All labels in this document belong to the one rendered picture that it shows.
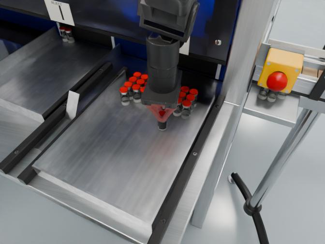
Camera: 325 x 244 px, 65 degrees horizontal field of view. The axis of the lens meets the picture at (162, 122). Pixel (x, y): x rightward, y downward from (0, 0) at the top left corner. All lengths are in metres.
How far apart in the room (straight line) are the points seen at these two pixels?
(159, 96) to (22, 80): 0.46
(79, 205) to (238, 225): 1.07
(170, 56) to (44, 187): 0.35
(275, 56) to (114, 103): 0.39
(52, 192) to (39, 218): 1.03
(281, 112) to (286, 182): 1.02
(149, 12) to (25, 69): 0.55
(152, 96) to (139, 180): 0.17
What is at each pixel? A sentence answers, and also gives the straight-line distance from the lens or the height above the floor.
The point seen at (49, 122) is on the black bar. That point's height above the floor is 0.90.
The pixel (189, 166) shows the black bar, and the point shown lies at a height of 0.90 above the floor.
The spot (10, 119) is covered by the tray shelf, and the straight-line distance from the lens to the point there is 0.72.
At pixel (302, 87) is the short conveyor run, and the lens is 0.75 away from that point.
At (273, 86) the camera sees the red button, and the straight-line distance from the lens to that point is 0.58.
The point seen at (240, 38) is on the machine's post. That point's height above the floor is 1.06.
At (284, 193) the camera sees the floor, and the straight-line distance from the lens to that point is 1.64.
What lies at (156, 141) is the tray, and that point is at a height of 0.88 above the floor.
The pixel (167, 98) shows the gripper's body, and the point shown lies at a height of 1.01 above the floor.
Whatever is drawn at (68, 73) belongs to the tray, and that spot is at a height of 0.88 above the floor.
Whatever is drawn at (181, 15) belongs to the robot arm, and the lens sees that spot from 0.37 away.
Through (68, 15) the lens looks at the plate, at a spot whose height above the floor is 1.02.
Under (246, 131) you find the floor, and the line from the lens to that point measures 1.84.
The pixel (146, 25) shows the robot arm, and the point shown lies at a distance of 0.43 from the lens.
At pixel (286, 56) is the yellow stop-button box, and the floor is 1.03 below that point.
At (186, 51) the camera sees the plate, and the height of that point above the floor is 1.00.
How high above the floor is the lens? 1.33
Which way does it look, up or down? 48 degrees down
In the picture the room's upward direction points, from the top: straight up
